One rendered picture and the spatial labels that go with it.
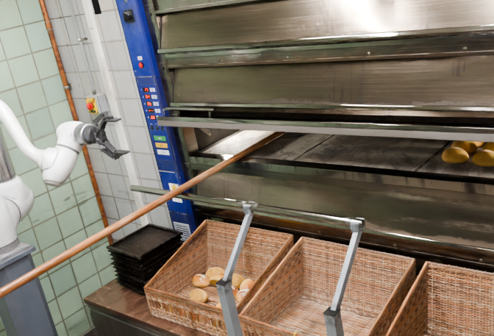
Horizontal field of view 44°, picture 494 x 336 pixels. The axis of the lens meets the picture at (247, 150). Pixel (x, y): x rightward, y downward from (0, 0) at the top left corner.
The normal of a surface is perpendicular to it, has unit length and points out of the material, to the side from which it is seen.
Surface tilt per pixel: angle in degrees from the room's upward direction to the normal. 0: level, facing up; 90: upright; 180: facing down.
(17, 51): 90
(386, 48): 90
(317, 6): 70
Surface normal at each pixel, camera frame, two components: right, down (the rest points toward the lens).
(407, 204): -0.66, 0.01
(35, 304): 0.75, 0.06
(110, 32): -0.63, 0.35
